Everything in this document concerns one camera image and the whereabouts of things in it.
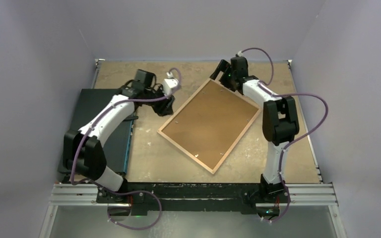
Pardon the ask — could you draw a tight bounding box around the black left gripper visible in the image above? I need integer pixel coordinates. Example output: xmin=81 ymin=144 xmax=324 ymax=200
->
xmin=145 ymin=86 xmax=175 ymax=117

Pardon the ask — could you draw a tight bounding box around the white wooden picture frame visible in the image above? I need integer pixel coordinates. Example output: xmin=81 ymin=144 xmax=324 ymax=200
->
xmin=157 ymin=77 xmax=263 ymax=175

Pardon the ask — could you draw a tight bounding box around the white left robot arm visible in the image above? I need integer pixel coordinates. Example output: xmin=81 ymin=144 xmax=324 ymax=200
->
xmin=62 ymin=67 xmax=182 ymax=203

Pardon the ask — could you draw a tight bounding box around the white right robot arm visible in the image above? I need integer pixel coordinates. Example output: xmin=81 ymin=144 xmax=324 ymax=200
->
xmin=210 ymin=57 xmax=300 ymax=202

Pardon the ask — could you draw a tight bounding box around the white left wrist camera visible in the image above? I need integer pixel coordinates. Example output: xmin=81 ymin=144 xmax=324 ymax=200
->
xmin=161 ymin=72 xmax=180 ymax=96

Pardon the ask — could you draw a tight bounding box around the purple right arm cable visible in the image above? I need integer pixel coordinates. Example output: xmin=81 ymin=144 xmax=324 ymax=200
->
xmin=236 ymin=48 xmax=329 ymax=224

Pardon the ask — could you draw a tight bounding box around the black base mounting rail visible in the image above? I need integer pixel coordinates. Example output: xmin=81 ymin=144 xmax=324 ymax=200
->
xmin=96 ymin=182 xmax=289 ymax=216

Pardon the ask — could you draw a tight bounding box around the aluminium extrusion rail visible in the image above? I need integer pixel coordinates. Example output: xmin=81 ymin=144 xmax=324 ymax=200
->
xmin=50 ymin=183 xmax=338 ymax=206

